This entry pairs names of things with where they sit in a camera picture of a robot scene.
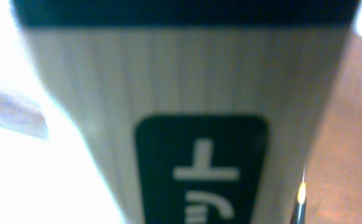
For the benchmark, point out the black yellow screwdriver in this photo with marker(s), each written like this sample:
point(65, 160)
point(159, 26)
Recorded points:
point(299, 208)

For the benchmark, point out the blue white screwdriver box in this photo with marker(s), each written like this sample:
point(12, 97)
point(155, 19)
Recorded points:
point(194, 111)

